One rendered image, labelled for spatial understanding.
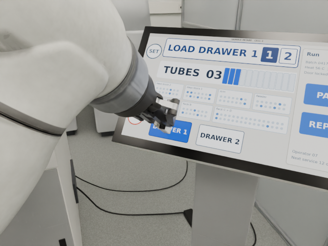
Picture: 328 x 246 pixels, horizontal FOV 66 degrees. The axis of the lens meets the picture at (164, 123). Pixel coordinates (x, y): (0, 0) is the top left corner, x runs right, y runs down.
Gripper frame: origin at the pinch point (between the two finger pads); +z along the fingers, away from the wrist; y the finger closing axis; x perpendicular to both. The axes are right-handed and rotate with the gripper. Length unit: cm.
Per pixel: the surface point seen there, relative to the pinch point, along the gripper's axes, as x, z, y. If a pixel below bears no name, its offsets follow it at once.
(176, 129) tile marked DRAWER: 0.0, 4.6, -1.5
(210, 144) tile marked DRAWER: 1.8, 4.6, -9.5
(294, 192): 2, 108, -42
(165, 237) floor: 45, 107, 21
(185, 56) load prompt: -17.6, 4.6, 0.7
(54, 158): 13.6, 15.5, 36.8
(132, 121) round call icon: 0.0, 4.6, 9.5
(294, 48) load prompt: -21.6, 4.6, -22.3
